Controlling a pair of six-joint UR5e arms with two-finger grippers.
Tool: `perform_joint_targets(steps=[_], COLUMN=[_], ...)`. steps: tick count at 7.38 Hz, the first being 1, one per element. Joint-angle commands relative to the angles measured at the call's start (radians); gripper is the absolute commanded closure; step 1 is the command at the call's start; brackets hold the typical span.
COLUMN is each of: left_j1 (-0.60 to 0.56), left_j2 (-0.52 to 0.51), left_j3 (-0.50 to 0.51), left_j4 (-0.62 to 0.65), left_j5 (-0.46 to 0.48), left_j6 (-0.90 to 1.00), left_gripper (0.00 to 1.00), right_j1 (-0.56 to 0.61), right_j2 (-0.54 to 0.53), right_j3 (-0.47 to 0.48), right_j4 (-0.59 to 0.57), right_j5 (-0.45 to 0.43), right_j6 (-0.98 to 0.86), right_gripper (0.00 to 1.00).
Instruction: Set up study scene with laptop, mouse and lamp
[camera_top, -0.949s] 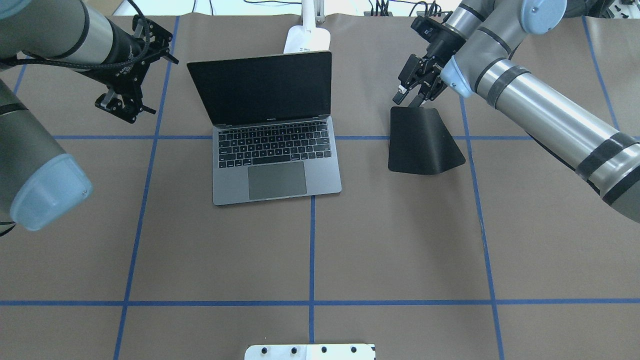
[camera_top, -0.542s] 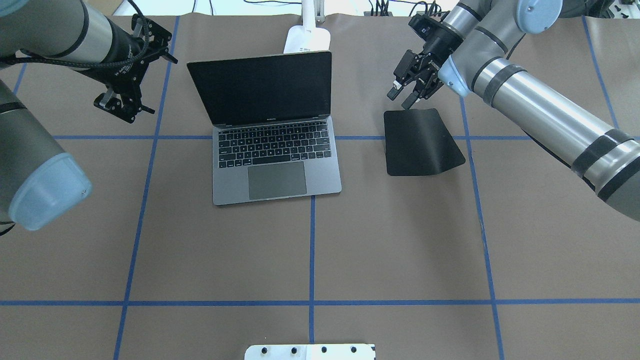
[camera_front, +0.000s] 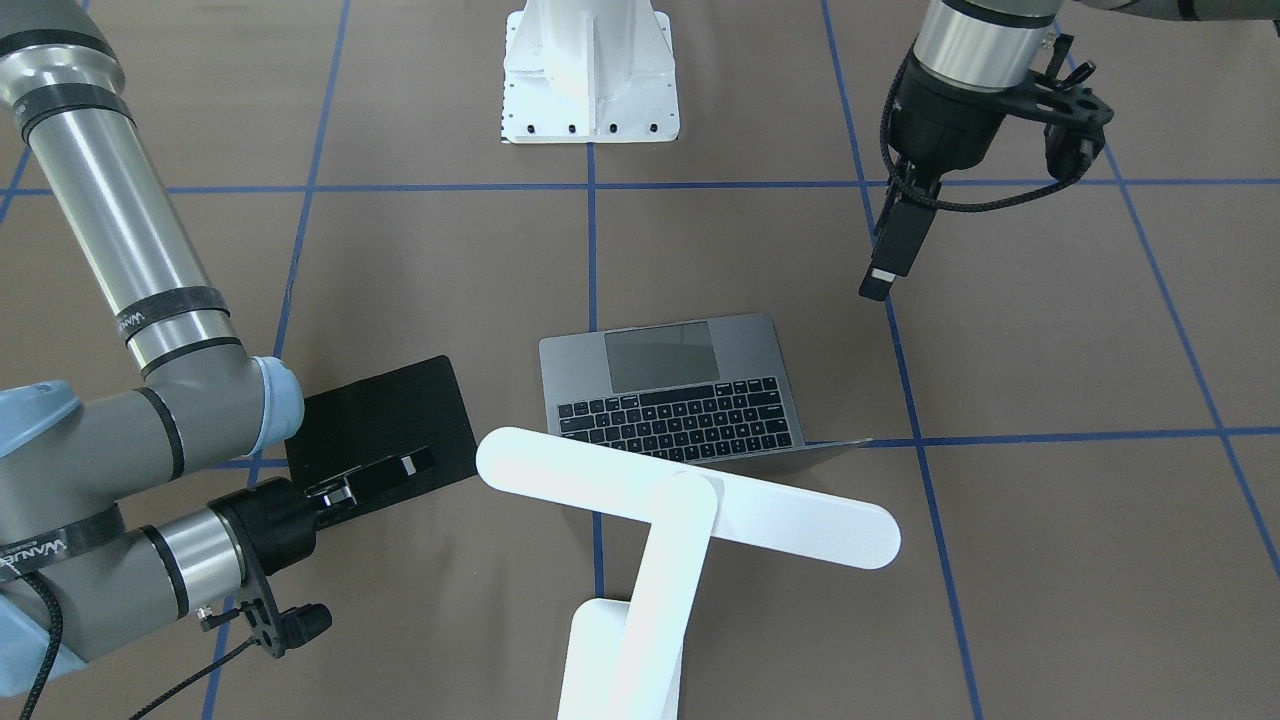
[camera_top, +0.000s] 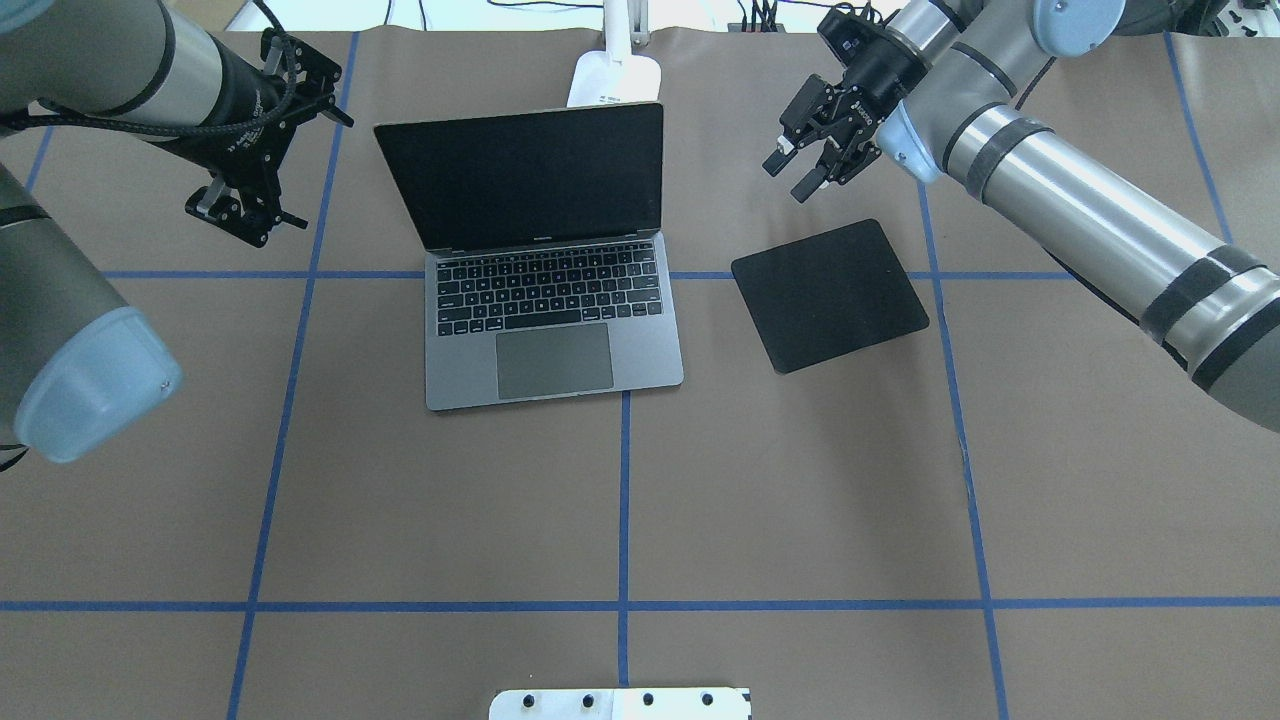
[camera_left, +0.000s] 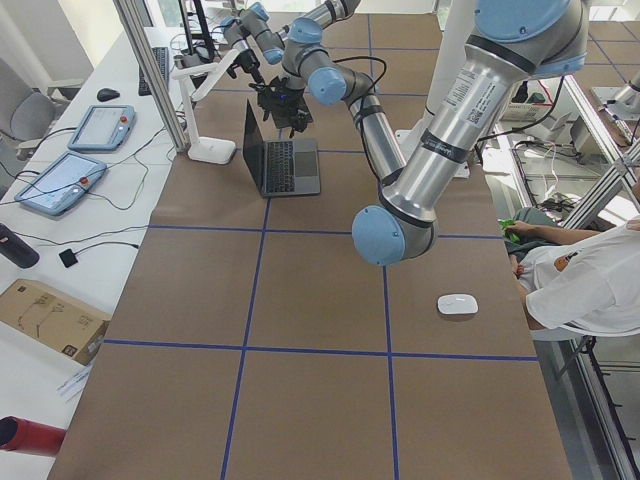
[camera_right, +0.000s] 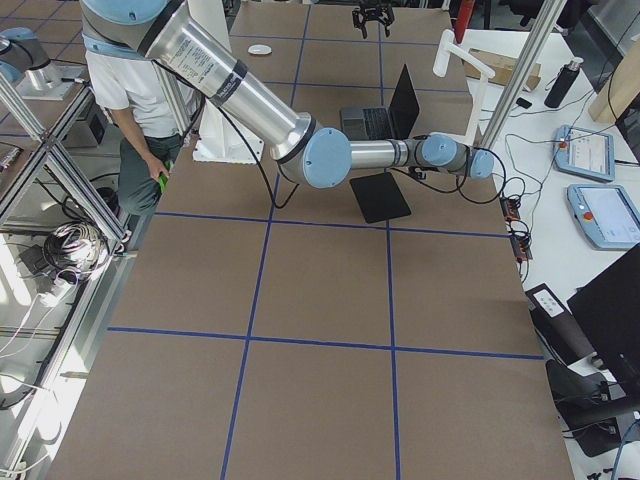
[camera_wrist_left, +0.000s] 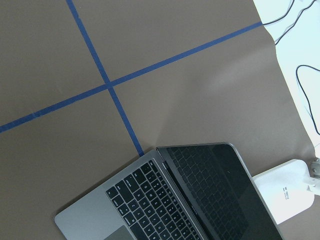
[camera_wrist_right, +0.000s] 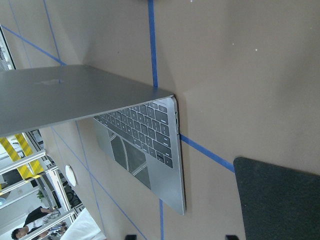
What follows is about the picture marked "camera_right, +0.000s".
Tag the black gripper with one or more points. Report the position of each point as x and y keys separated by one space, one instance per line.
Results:
x=372 y=13

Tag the grey laptop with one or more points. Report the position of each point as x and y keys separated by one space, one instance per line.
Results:
x=382 y=123

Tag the white computer mouse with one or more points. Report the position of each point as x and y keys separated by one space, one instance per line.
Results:
x=259 y=50

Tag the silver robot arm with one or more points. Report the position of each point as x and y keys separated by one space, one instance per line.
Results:
x=306 y=153

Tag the red cylinder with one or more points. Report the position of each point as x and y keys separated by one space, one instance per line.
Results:
x=464 y=15

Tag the cardboard box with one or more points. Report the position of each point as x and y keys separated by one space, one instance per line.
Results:
x=503 y=66

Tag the small black square device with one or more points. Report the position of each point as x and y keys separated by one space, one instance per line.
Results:
x=523 y=103

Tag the black water bottle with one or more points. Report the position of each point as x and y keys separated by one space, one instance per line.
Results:
x=565 y=79

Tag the upper blue teach pendant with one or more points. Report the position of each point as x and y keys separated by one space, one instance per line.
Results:
x=585 y=153

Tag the blue teach pendant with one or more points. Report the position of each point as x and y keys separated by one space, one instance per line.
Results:
x=585 y=153
x=605 y=214

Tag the person in white shirt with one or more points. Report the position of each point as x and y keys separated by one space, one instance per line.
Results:
x=131 y=92

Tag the orange black usb hub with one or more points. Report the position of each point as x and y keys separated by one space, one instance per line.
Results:
x=517 y=229

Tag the lower blue teach pendant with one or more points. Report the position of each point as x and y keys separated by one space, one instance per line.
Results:
x=605 y=214

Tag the black monitor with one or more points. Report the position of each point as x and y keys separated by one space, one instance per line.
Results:
x=607 y=311

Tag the aluminium frame post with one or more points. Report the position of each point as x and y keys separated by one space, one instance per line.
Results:
x=536 y=39

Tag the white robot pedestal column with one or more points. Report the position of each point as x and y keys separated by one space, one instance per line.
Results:
x=219 y=140

